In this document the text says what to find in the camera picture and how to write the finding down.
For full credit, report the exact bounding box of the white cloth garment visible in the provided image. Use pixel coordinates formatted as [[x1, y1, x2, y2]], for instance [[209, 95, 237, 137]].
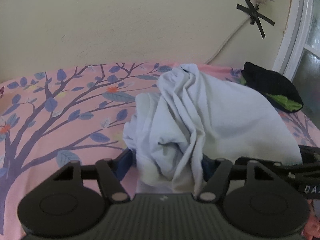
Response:
[[123, 64, 302, 194]]

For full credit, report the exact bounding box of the pink floral bed sheet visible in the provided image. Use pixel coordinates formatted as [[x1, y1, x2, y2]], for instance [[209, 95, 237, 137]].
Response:
[[1, 63, 319, 239]]

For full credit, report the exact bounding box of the black and green folded garment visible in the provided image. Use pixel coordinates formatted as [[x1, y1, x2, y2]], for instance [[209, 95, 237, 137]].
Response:
[[241, 62, 304, 113]]

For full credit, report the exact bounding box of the grey wall cable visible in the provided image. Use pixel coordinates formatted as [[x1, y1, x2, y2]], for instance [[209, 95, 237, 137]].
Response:
[[204, 17, 252, 65]]

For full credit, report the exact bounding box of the white window frame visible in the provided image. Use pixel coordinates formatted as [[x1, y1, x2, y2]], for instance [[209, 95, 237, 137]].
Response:
[[272, 0, 319, 80]]

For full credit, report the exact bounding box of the black tape cross on wall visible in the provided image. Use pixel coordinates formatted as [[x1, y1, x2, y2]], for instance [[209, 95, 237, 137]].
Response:
[[236, 0, 275, 39]]

